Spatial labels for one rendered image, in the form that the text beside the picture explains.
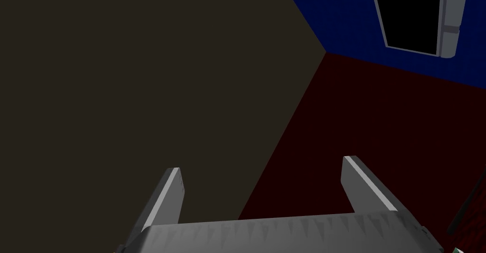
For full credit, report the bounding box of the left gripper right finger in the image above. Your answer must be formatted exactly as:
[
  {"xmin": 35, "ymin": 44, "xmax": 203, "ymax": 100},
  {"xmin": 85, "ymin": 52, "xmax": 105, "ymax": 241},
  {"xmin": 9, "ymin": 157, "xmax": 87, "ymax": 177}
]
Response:
[{"xmin": 340, "ymin": 155, "xmax": 399, "ymax": 214}]

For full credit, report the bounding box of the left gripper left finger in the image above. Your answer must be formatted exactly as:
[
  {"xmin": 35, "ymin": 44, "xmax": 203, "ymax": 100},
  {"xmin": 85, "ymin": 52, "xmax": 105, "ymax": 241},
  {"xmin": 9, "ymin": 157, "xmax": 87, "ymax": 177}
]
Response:
[{"xmin": 131, "ymin": 167, "xmax": 186, "ymax": 235}]

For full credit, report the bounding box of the grey framed black window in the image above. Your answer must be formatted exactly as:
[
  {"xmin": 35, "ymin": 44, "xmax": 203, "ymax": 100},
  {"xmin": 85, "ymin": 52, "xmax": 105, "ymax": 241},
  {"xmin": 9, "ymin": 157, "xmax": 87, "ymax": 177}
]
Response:
[{"xmin": 370, "ymin": 0, "xmax": 468, "ymax": 59}]

